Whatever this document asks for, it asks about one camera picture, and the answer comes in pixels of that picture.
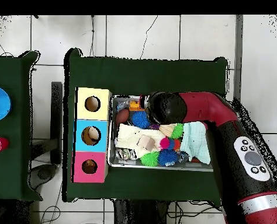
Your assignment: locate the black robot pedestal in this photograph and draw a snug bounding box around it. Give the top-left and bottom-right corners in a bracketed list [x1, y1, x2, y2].
[113, 199, 170, 224]

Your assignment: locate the thin black cable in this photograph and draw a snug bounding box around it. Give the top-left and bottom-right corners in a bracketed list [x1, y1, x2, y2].
[139, 15, 158, 60]

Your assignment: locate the wooden three-hole box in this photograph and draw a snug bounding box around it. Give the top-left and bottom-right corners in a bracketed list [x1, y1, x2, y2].
[72, 87, 113, 184]

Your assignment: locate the orange building brick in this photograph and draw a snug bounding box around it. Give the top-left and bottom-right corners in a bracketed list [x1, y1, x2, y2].
[129, 100, 145, 112]

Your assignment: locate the mint green cloth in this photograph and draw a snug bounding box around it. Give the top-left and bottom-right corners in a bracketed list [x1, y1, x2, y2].
[179, 121, 211, 165]

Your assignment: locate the striped wooden block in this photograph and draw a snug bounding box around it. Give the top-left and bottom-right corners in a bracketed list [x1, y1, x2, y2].
[158, 123, 176, 138]

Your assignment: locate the blue spiky rubber ball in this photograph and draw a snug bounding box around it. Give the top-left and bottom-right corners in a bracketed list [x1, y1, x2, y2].
[131, 110, 151, 130]
[157, 149, 179, 167]

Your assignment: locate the cream cloth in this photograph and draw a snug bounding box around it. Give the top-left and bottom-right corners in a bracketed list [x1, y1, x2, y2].
[115, 122, 167, 159]

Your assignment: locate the green spiky rubber ball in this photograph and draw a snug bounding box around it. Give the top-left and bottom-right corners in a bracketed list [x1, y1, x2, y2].
[140, 151, 161, 167]

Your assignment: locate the silver mesh bin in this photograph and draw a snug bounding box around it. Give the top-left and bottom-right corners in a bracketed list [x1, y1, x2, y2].
[108, 94, 214, 173]

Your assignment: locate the plain wooden wedge block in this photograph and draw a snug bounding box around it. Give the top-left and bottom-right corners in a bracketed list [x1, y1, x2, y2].
[138, 135, 157, 152]

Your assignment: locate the green spiky toy with eyes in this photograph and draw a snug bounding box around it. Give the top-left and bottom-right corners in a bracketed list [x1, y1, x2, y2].
[170, 122, 185, 140]

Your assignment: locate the dark green tablecloth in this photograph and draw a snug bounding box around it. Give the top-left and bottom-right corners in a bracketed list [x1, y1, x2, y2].
[63, 47, 228, 207]
[0, 50, 43, 202]

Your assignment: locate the brown toy ball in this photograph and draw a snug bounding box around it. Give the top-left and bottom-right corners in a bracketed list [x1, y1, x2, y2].
[115, 108, 130, 125]

